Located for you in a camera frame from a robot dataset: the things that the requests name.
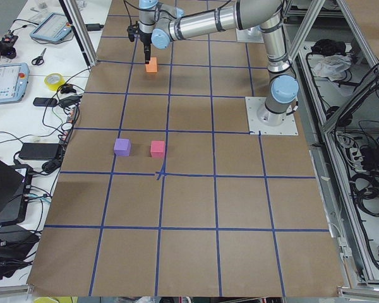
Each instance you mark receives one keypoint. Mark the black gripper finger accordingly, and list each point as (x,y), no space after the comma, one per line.
(147,53)

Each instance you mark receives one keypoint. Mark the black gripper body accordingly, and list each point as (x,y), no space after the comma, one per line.
(144,37)

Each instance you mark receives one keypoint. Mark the orange foam cube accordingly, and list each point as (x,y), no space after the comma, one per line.
(152,65)

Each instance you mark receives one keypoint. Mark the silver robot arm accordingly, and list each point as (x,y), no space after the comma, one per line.
(161,24)

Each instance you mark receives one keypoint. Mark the far blue teach pendant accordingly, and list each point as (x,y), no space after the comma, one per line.
(53,29)

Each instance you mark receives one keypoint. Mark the blue teach pendant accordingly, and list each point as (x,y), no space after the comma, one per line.
(53,29)
(13,82)

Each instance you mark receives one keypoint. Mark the pink foam cube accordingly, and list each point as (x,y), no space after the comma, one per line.
(157,149)

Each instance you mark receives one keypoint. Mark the yellow tape roll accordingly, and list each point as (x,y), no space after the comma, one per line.
(54,80)

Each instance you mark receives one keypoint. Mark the purple foam cube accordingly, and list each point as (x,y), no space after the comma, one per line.
(122,147)

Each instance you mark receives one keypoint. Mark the black remote control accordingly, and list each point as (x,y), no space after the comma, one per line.
(44,102)

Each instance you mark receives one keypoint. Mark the brown paper table cover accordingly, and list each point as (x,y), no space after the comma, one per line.
(225,213)

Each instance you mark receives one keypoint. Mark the near blue teach pendant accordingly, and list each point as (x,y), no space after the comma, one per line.
(13,82)

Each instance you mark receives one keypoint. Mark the black power adapter brick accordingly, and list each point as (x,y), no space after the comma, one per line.
(38,151)

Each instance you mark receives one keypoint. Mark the white crumpled cloth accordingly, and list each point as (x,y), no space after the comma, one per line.
(332,67)

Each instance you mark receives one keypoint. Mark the black laptop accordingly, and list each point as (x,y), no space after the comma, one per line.
(15,182)

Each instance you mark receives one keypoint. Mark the aluminium frame post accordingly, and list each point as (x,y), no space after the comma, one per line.
(75,19)

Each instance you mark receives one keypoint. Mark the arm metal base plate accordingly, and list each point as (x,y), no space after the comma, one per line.
(250,35)
(263,122)

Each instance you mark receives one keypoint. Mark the black handled scissors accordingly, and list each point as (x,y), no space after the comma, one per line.
(39,60)

